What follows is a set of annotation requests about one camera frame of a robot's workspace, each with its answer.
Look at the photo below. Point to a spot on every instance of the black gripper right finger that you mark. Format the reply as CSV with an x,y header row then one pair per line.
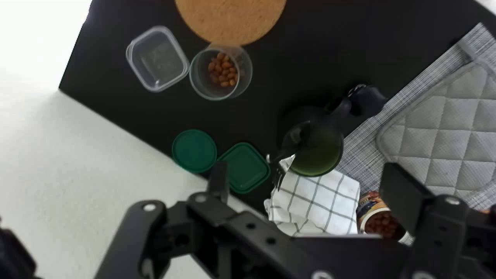
x,y
443,238

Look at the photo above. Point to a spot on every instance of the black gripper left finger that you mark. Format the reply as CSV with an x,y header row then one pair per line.
x,y
206,238

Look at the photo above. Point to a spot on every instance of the black mug green inside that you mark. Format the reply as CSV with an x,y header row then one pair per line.
x,y
319,149

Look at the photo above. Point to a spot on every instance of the green round lid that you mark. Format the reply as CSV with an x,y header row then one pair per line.
x,y
194,151

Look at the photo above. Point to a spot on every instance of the grey plaid placemat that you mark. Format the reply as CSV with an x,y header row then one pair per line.
x,y
372,155

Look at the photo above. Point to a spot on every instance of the white checked dish towel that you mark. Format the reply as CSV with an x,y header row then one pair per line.
x,y
314,207

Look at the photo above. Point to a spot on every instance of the clear glass cup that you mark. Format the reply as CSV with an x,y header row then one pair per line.
x,y
198,78

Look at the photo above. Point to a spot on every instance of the brown almonds heap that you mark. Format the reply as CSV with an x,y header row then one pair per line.
x,y
221,72

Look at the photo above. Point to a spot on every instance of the black table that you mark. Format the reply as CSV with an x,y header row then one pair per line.
x,y
288,72

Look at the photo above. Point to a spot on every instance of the round wooden coaster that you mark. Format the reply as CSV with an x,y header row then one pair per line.
x,y
229,21

